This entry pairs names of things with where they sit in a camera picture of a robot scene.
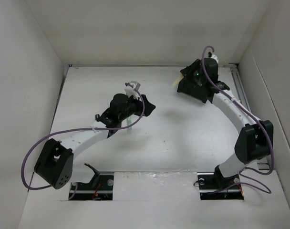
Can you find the aluminium rail right side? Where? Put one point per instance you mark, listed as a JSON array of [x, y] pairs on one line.
[[262, 164]]

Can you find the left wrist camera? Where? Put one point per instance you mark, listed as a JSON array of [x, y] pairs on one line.
[[131, 88]]

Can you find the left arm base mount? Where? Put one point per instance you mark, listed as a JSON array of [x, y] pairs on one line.
[[98, 188]]

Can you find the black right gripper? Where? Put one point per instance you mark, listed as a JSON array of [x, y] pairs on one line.
[[197, 64]]

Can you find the mint green pastel highlighter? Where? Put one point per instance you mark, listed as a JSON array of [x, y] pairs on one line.
[[129, 122]]

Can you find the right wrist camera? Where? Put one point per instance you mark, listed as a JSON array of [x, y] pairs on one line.
[[213, 56]]

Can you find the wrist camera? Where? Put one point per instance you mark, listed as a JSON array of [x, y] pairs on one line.
[[213, 56], [131, 88]]

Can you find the black two-compartment container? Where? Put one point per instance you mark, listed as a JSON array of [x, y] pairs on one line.
[[193, 89]]

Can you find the yellow pastel highlighter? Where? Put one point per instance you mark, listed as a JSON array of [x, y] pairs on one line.
[[177, 81]]

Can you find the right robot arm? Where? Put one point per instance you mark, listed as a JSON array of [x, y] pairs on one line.
[[255, 137]]

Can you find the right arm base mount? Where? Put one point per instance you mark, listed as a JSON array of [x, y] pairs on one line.
[[213, 186]]

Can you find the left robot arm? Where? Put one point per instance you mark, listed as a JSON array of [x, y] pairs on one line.
[[55, 162]]

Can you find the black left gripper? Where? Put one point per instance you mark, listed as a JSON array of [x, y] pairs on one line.
[[139, 104]]

